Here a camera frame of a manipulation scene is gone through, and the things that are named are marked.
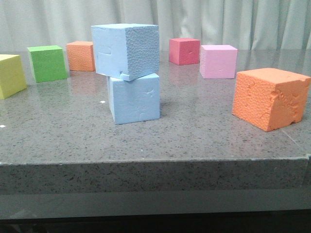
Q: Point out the smooth red foam cube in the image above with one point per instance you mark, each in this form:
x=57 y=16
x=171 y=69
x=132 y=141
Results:
x=184 y=51

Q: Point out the green foam cube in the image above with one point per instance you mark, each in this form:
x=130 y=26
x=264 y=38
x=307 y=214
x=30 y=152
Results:
x=47 y=63

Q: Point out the yellow foam cube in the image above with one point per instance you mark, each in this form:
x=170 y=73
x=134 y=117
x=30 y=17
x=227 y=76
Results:
x=12 y=78

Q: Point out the notched light blue foam cube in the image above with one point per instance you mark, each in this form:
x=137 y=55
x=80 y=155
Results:
x=126 y=51

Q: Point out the pink foam cube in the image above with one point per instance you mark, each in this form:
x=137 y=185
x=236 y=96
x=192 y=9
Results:
x=218 y=61

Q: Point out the small orange foam cube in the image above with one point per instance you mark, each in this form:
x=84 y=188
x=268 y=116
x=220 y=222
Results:
x=80 y=56

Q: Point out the white curtain backdrop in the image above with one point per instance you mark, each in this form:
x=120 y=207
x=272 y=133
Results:
x=245 y=24

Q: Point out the large damaged orange foam cube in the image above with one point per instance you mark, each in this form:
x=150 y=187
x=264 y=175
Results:
x=270 y=98

